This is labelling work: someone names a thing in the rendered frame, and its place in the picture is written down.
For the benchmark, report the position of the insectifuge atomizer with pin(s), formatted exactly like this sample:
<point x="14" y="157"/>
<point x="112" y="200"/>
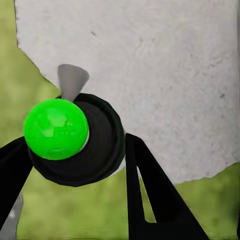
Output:
<point x="78" y="138"/>

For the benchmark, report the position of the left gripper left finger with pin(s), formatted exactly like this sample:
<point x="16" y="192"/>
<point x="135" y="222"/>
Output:
<point x="15" y="167"/>

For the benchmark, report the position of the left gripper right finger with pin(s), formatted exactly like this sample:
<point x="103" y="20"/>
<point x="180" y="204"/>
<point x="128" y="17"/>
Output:
<point x="174" y="220"/>

